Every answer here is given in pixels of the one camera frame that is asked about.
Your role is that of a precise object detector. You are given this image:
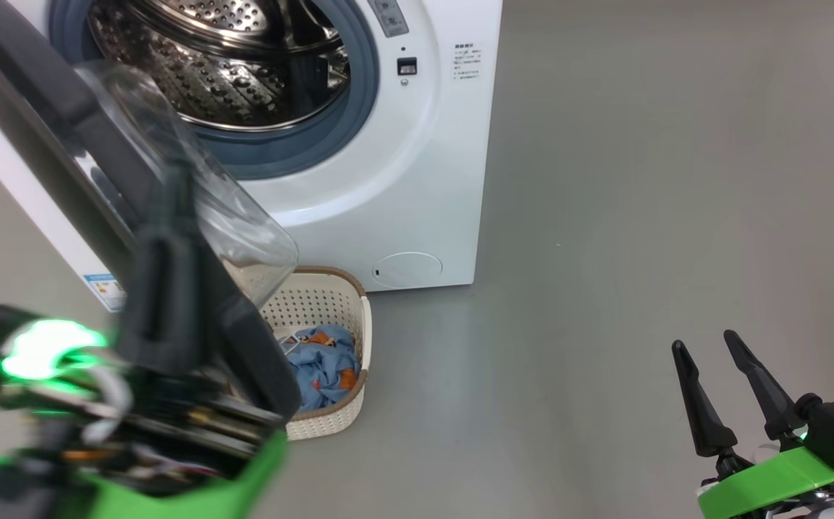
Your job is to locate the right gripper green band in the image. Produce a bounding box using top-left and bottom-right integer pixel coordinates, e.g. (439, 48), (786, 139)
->
(671, 329), (834, 519)

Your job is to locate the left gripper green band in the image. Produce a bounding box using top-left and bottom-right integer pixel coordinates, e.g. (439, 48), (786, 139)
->
(56, 162), (289, 519)

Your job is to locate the blue printed garment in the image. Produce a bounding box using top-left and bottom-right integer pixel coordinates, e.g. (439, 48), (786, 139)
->
(280, 324), (362, 413)

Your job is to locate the black washer door glass bowl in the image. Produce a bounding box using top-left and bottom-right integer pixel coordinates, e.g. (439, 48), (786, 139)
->
(0, 14), (303, 426)

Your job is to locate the grey rubber door gasket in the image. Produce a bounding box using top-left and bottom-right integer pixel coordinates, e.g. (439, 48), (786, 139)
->
(48, 0), (380, 181)

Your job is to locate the perforated steel washer drum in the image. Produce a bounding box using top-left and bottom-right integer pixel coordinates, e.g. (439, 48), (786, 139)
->
(87, 0), (351, 132)

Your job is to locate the white front-load washing machine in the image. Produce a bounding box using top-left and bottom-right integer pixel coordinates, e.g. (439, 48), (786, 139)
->
(0, 0), (503, 314)

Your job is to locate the blue energy label sticker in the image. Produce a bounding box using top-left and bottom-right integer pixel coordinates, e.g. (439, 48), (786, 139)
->
(84, 272), (128, 313)

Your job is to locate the cream laundry basket brown rim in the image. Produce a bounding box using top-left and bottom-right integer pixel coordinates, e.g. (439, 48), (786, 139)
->
(240, 266), (373, 441)

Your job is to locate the round white filter cover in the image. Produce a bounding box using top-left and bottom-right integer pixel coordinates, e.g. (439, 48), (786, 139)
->
(372, 252), (443, 290)

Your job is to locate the grey warning label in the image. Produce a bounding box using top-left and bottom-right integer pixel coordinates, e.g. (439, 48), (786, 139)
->
(375, 0), (410, 38)

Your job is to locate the small printed text label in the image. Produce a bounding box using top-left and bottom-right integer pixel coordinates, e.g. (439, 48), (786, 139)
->
(453, 45), (482, 81)

